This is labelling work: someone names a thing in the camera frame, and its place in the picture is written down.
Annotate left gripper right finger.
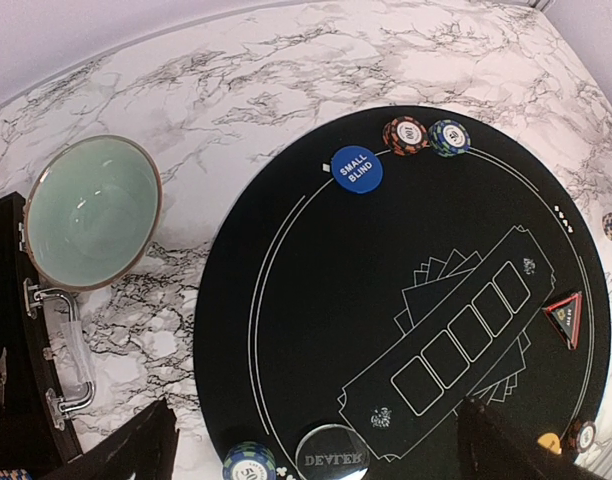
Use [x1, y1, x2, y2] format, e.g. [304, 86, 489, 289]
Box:
[457, 397, 599, 479]

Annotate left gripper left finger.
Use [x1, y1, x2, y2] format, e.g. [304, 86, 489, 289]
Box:
[44, 399, 179, 480]

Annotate orange big blind button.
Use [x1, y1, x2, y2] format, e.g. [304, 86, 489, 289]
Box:
[537, 432, 562, 455]

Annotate red chip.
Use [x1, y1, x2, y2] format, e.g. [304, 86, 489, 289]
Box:
[569, 420, 596, 453]
[382, 116, 430, 156]

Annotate green chip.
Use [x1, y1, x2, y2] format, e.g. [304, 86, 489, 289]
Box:
[428, 119, 471, 158]
[222, 441, 276, 480]

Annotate red black triangle all-in marker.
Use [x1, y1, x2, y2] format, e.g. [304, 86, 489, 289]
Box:
[542, 291, 583, 351]

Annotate blue small blind button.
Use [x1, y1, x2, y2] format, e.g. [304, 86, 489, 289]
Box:
[331, 145, 384, 194]

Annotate black poker chip case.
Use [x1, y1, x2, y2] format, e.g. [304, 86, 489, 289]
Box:
[0, 193, 81, 479]

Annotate clear round dealer button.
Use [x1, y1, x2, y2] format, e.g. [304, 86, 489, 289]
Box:
[295, 424, 371, 480]

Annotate round black poker mat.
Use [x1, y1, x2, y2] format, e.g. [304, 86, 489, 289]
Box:
[194, 106, 611, 479]

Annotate pale green ceramic bowl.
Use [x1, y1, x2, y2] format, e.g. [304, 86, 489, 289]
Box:
[24, 134, 163, 291]

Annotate chrome case handle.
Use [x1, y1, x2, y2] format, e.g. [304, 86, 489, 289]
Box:
[22, 278, 97, 431]

